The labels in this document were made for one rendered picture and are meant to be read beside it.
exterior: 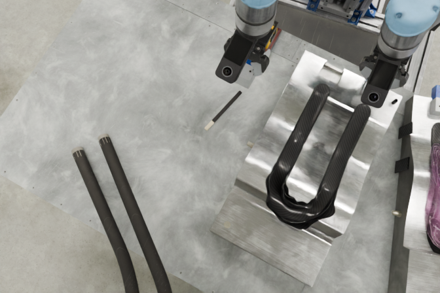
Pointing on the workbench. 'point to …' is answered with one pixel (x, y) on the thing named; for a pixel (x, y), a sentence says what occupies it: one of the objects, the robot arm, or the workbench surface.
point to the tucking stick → (222, 110)
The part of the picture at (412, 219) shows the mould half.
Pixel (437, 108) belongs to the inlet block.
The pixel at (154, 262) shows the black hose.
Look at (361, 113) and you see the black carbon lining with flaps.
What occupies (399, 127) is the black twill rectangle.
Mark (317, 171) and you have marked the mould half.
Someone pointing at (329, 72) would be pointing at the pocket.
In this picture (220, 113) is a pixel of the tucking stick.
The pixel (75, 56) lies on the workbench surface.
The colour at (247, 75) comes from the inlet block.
